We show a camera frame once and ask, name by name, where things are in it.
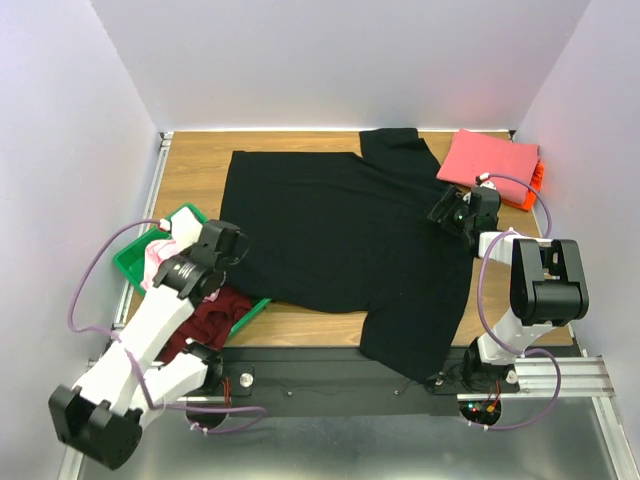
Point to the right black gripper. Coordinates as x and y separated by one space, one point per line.
447 212

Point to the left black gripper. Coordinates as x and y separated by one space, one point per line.
233 261

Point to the black t shirt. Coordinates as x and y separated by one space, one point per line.
349 231

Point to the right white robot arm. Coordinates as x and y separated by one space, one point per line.
547 290

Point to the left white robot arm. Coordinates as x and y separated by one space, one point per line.
104 414

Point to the pink t shirt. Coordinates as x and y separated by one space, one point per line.
156 252

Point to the dark red t shirt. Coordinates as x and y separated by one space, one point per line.
210 324

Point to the folded coral t shirt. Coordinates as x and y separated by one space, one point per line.
472 154

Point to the green plastic tray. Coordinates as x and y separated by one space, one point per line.
130 260

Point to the folded orange t shirt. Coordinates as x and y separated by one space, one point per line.
517 189

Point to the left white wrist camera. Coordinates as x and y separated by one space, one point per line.
183 226

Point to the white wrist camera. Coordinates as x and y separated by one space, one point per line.
484 181
183 226

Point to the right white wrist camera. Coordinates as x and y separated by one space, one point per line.
484 181

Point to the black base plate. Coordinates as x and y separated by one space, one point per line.
339 381

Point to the aluminium frame rail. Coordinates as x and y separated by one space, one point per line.
541 373

